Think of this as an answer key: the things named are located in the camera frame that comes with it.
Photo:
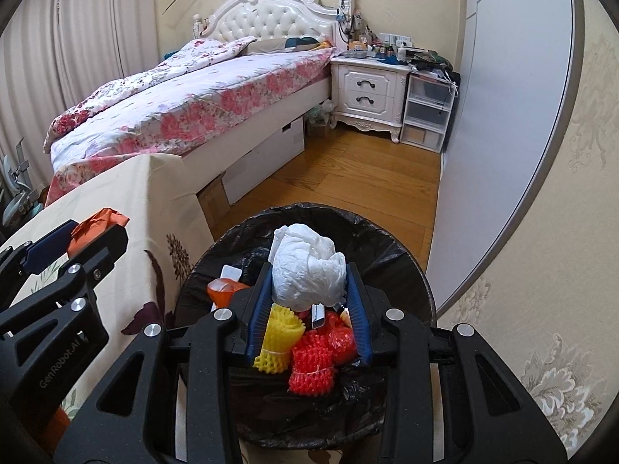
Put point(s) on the teal cloth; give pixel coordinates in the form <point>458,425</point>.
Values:
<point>302,42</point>

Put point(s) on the clear plastic drawer unit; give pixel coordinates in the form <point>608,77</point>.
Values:
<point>425,111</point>

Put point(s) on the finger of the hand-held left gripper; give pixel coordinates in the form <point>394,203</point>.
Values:
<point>104,256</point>
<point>46,250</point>

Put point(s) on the white bed with tufted headboard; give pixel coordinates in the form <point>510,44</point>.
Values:
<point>271,19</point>

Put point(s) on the red foam fruit net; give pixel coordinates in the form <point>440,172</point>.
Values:
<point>312,362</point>

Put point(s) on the white nightstand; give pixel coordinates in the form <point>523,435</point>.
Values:
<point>362,92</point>

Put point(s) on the floral quilt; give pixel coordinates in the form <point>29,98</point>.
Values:
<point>193,55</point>

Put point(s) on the brown cardboard box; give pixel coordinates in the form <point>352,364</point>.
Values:
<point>213,198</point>

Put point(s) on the white plastic bag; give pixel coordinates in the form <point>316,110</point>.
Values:
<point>304,266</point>

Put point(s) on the clear plastic bag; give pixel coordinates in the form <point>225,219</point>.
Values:
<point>320,113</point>

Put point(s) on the bin with black bag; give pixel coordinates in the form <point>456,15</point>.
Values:
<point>242,237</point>

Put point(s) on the orange plastic wrapper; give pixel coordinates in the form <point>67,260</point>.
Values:
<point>222,292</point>

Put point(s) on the shiny red wrapper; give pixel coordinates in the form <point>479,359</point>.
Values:
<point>341,343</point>

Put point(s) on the striped beige curtain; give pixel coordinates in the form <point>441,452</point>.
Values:
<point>87,34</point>

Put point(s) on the orange packet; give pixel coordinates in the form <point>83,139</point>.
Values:
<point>99,222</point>

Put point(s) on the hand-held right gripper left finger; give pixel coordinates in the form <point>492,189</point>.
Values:
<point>258,319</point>

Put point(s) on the white box under bed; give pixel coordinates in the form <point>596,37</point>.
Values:
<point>266,159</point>

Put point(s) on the yellow foam fruit net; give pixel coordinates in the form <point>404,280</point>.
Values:
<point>280,333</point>

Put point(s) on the pink floral bed sheet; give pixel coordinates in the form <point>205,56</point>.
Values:
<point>217,101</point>

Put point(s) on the clutter of small items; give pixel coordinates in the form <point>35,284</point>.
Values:
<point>396,51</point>

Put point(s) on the grey sliding wardrobe door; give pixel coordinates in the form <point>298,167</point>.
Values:
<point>508,130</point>

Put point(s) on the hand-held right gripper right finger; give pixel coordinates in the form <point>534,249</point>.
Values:
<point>360,319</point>

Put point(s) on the grey pillow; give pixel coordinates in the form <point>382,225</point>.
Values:
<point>266,46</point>

